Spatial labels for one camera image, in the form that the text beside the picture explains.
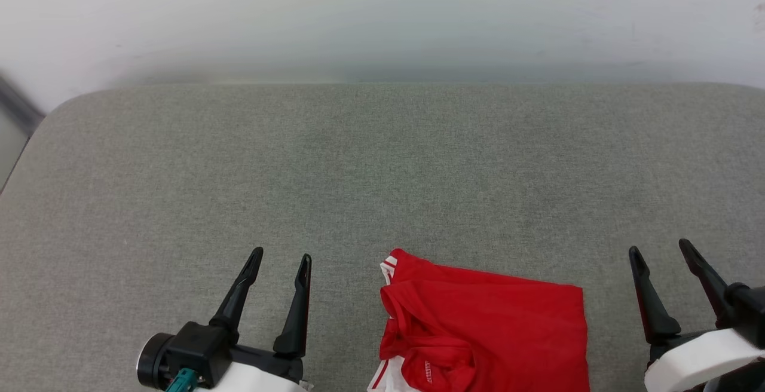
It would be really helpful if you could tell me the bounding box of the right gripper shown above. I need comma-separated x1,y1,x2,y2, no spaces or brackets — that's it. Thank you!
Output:
628,238,765,392

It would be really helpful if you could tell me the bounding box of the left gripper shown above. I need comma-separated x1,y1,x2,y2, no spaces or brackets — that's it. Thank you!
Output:
136,247,313,392

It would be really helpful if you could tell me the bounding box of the red and white garment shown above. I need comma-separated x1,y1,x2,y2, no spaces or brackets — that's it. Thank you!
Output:
367,249,592,392

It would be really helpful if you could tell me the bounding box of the teal cable connector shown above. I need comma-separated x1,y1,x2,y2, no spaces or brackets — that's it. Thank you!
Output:
164,367,198,392

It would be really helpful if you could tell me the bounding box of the grey wall corner strip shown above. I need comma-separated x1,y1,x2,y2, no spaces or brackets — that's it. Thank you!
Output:
0,72,47,137

